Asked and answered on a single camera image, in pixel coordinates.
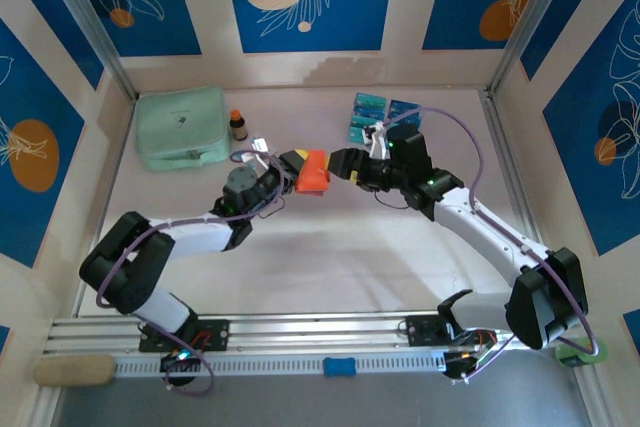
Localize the orange card holder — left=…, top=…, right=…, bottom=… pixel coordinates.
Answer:
left=293, top=148, right=334, bottom=197

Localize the clear acrylic card stand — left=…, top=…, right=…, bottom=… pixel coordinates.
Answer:
left=348, top=91, right=425, bottom=146

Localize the white blue sachet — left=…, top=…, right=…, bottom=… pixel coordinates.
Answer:
left=230, top=134, right=271, bottom=164

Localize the small brown bottle orange cap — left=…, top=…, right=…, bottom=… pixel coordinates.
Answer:
left=228, top=109, right=250, bottom=142

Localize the mint green zip pouch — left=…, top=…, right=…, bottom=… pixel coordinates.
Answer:
left=134, top=85, right=233, bottom=172

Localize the blue bone-shaped clip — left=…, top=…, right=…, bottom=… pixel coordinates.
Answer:
left=322, top=356, right=358, bottom=378

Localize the beige foam block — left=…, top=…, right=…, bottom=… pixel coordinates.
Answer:
left=33, top=353, right=117, bottom=388

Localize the green tape roll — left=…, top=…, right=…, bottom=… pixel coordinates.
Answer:
left=554, top=336, right=609, bottom=367

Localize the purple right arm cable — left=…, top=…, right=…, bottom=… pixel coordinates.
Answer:
left=382, top=106, right=601, bottom=388

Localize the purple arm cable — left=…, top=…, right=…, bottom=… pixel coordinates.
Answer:
left=382, top=106, right=601, bottom=388
left=94, top=149, right=292, bottom=396

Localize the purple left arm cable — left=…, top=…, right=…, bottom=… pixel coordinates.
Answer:
left=94, top=149, right=292, bottom=396

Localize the aluminium side rail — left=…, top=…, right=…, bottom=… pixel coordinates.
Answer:
left=479, top=89, right=546, bottom=253

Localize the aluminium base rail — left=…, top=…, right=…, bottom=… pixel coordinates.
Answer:
left=43, top=310, right=526, bottom=354

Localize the aluminium frame post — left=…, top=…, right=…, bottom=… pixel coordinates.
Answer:
left=34, top=0, right=140, bottom=101
left=487, top=0, right=616, bottom=98

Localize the white slotted cable duct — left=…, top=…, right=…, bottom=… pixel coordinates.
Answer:
left=113, top=350, right=447, bottom=378

